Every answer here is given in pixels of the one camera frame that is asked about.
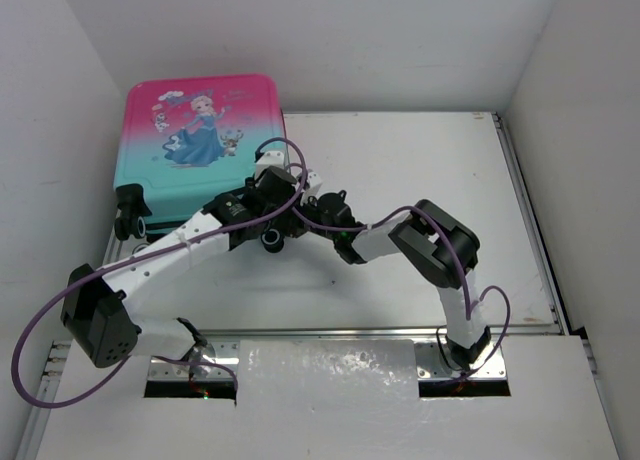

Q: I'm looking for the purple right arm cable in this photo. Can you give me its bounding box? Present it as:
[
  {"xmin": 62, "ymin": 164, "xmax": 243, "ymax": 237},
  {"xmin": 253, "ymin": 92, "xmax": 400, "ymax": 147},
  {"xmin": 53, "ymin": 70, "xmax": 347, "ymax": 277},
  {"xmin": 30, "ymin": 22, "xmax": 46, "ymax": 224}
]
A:
[{"xmin": 289, "ymin": 179, "xmax": 511, "ymax": 383}]

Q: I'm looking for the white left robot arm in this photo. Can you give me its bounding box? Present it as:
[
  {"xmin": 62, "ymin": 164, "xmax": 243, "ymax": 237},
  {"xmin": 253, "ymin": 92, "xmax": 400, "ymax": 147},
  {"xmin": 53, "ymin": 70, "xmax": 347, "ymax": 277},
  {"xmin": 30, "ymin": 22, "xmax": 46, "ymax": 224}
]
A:
[{"xmin": 61, "ymin": 166, "xmax": 302, "ymax": 368}]

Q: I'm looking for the silver mounting rail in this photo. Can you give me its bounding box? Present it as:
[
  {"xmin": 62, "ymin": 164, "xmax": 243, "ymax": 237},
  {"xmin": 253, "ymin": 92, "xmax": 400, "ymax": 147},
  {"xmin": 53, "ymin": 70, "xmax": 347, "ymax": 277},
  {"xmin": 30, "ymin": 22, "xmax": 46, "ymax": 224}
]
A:
[{"xmin": 47, "ymin": 329, "xmax": 509, "ymax": 381}]

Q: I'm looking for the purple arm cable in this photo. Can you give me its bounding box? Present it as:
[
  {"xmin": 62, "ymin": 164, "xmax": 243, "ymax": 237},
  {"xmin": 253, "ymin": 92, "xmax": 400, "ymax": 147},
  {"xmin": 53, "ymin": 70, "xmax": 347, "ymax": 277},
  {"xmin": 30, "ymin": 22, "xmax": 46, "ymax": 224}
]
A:
[
  {"xmin": 289, "ymin": 179, "xmax": 511, "ymax": 383},
  {"xmin": 10, "ymin": 137, "xmax": 307, "ymax": 410}
]

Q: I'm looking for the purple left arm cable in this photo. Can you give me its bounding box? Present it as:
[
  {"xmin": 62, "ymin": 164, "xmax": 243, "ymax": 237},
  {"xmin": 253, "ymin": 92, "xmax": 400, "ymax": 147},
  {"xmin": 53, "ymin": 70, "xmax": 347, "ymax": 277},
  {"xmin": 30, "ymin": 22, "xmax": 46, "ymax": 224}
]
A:
[{"xmin": 10, "ymin": 137, "xmax": 307, "ymax": 410}]

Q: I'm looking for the teal suitcase with grey lining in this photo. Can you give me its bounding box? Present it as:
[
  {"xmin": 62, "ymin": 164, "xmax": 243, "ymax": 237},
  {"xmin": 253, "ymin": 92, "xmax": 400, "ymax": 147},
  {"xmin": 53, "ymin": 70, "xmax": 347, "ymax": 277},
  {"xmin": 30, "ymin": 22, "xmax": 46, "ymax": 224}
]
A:
[{"xmin": 113, "ymin": 74, "xmax": 287, "ymax": 241}]

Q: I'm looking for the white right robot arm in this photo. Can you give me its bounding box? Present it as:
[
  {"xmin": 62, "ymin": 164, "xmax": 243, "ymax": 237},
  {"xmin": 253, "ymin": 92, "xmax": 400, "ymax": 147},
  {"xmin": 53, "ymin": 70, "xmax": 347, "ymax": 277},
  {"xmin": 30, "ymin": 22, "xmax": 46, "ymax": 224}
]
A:
[{"xmin": 293, "ymin": 193, "xmax": 490, "ymax": 370}]

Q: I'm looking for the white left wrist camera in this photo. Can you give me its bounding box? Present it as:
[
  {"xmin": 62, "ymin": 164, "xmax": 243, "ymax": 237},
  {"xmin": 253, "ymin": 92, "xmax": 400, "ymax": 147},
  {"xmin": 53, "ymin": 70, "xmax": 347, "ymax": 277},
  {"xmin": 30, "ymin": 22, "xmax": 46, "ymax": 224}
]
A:
[{"xmin": 254, "ymin": 150, "xmax": 287, "ymax": 180}]

